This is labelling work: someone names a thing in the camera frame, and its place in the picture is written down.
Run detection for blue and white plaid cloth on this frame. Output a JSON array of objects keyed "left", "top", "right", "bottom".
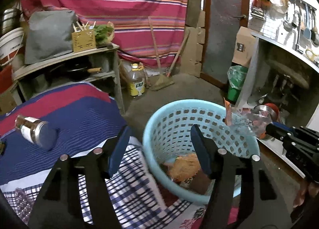
[{"left": 0, "top": 142, "right": 225, "bottom": 229}]

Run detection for cardboard pieces on wall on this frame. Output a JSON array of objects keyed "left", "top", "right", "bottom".
[{"left": 184, "top": 0, "right": 208, "bottom": 78}]

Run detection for red bowl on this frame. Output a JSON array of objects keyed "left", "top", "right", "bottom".
[{"left": 264, "top": 103, "right": 280, "bottom": 120}]

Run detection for red plastic basin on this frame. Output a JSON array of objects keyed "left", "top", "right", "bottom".
[{"left": 0, "top": 64, "right": 13, "bottom": 93}]

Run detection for black wok with wooden handle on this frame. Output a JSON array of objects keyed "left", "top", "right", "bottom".
[{"left": 48, "top": 63, "right": 103, "bottom": 81}]

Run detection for white plastic bucket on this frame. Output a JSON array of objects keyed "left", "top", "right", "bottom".
[{"left": 0, "top": 27, "right": 25, "bottom": 65}]

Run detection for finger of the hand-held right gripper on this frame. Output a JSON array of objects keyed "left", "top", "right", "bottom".
[{"left": 265, "top": 122, "right": 299, "bottom": 143}]

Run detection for green leafy vegetables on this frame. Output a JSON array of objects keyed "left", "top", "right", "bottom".
[{"left": 93, "top": 22, "right": 115, "bottom": 45}]

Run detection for bamboo chopstick holder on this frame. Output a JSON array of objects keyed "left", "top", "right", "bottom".
[{"left": 71, "top": 20, "right": 97, "bottom": 53}]

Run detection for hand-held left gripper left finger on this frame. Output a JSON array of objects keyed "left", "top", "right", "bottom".
[{"left": 27, "top": 126, "right": 132, "bottom": 229}]

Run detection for light blue plastic basket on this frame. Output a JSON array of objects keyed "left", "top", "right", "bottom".
[{"left": 142, "top": 99, "right": 261, "bottom": 205}]

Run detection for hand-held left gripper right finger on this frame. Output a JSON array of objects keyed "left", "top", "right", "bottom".
[{"left": 190, "top": 124, "right": 292, "bottom": 229}]

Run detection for grey metal door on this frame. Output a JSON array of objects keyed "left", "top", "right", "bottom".
[{"left": 201, "top": 0, "right": 250, "bottom": 88}]

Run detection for stainless steel kitchen counter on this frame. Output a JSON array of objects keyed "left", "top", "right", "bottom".
[{"left": 235, "top": 30, "right": 319, "bottom": 180}]

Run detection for glass jar with metal lid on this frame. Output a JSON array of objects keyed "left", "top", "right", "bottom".
[{"left": 14, "top": 115, "right": 58, "bottom": 151}]

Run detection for wall rack with kitchen utensils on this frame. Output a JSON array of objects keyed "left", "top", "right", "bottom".
[{"left": 249, "top": 0, "right": 319, "bottom": 53}]

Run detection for oil bottle with yellow label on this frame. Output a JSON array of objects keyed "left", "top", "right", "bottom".
[{"left": 127, "top": 63, "right": 147, "bottom": 100}]

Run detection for wooden kitchen cabinet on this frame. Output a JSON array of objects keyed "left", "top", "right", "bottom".
[{"left": 12, "top": 43, "right": 125, "bottom": 115}]

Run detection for maroon scouring pad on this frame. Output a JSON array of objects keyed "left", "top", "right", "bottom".
[{"left": 190, "top": 171, "right": 213, "bottom": 195}]

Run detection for printed cardboard box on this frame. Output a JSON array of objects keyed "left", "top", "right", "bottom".
[{"left": 232, "top": 27, "right": 259, "bottom": 68}]

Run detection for blue and red striped cloth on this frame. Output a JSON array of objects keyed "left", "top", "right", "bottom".
[{"left": 0, "top": 81, "right": 130, "bottom": 188}]

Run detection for stainless steel pots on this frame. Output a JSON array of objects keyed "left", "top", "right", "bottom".
[{"left": 0, "top": 8, "right": 22, "bottom": 35}]

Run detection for clear bag of purple beads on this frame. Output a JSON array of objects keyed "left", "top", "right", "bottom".
[{"left": 4, "top": 186, "right": 34, "bottom": 222}]

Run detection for grey fabric cover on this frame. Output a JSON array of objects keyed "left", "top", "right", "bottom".
[{"left": 24, "top": 10, "right": 78, "bottom": 65}]

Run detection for green plastic bag bin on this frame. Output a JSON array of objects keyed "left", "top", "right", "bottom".
[{"left": 226, "top": 65, "right": 249, "bottom": 104}]

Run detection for orange snack packet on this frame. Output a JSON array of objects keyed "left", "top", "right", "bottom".
[{"left": 167, "top": 153, "right": 202, "bottom": 183}]

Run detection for person's right hand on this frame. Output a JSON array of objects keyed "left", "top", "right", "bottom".
[{"left": 293, "top": 181, "right": 319, "bottom": 210}]

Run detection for stainless steel bowl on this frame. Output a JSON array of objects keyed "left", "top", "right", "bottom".
[{"left": 252, "top": 104, "right": 279, "bottom": 123}]

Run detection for clear wrapper with orange print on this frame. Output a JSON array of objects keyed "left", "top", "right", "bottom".
[{"left": 223, "top": 97, "right": 273, "bottom": 140}]

